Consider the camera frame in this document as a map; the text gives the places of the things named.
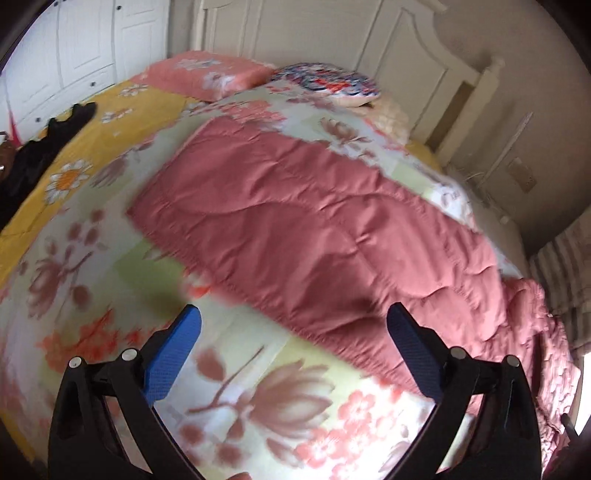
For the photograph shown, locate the colourful patterned cushion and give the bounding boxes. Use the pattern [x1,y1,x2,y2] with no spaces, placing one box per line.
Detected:
[268,62,383,108]

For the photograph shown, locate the floral printed blanket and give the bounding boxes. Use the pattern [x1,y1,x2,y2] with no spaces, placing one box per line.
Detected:
[0,85,481,480]

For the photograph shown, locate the striped fabric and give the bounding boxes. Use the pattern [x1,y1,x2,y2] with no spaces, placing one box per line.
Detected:
[529,217,591,352]

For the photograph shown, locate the beige wall socket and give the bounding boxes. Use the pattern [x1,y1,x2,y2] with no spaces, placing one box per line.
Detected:
[508,157,539,193]

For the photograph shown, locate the black clothes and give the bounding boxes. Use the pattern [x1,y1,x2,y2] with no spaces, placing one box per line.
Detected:
[0,102,99,232]

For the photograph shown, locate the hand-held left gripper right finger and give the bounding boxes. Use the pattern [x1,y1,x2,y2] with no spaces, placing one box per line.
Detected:
[387,302,542,480]

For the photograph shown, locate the pink floral pillow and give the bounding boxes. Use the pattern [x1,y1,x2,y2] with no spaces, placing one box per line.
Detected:
[131,50,275,102]

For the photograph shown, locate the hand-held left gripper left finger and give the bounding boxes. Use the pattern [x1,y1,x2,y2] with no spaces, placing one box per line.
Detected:
[47,305,204,480]

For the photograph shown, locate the white wardrobe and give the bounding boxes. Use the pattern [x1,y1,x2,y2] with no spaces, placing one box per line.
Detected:
[0,0,171,139]

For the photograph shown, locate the white bed headboard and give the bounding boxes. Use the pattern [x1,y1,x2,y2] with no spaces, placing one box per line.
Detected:
[191,0,506,162]

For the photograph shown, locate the brown bag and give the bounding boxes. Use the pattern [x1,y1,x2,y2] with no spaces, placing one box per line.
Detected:
[0,131,19,185]

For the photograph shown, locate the white cable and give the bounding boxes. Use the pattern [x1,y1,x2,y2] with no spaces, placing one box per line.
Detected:
[462,171,509,222]
[485,112,534,171]

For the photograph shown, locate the pink quilt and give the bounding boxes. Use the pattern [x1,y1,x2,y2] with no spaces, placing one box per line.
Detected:
[127,115,583,444]

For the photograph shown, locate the white nightstand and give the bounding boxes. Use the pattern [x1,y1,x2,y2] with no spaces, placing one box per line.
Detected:
[466,198,532,278]

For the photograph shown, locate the cream fluffy pillow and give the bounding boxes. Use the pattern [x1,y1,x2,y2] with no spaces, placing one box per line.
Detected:
[369,90,411,141]

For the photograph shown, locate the yellow daisy bed sheet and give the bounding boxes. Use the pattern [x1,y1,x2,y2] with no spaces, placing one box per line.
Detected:
[0,79,446,296]

